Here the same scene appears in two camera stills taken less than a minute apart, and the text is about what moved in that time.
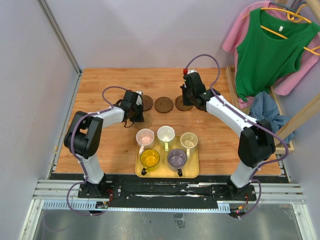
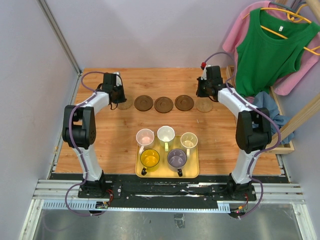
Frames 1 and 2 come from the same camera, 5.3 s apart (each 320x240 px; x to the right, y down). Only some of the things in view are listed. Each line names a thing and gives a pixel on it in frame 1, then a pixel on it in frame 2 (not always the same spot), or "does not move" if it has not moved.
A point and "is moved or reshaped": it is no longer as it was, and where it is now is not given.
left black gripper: (140, 118) → (123, 98)
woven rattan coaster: (148, 121) is moved or reshaped
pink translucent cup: (145, 138) does not move
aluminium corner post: (63, 39) does not move
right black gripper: (185, 102) → (199, 93)
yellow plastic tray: (157, 163) does not move
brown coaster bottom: (163, 105) does not move
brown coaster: (147, 103) does not move
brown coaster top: (179, 105) does not move
